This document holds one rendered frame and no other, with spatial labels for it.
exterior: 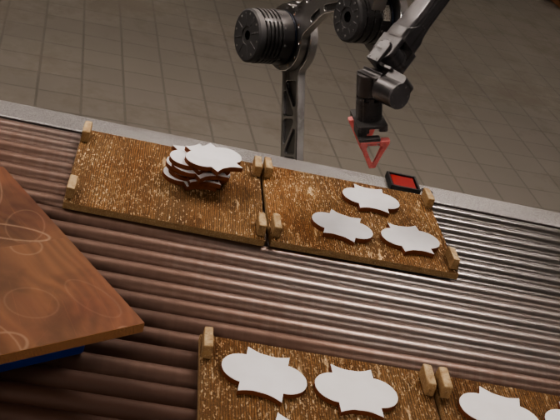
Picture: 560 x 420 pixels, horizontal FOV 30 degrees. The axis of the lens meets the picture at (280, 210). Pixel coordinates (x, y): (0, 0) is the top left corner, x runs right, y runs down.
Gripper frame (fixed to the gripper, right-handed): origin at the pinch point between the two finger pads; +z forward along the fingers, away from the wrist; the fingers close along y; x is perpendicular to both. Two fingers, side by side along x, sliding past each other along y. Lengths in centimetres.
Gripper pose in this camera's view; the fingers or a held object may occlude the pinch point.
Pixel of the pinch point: (367, 155)
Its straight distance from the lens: 233.8
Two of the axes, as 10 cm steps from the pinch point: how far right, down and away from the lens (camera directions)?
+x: 9.9, -0.8, 1.0
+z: 0.2, 8.8, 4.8
